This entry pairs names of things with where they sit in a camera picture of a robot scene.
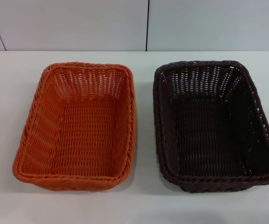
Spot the dark brown woven plastic basket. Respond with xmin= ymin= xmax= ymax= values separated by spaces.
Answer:
xmin=152 ymin=60 xmax=269 ymax=194

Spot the orange woven plastic basket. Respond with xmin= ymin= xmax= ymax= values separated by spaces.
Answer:
xmin=12 ymin=62 xmax=136 ymax=192

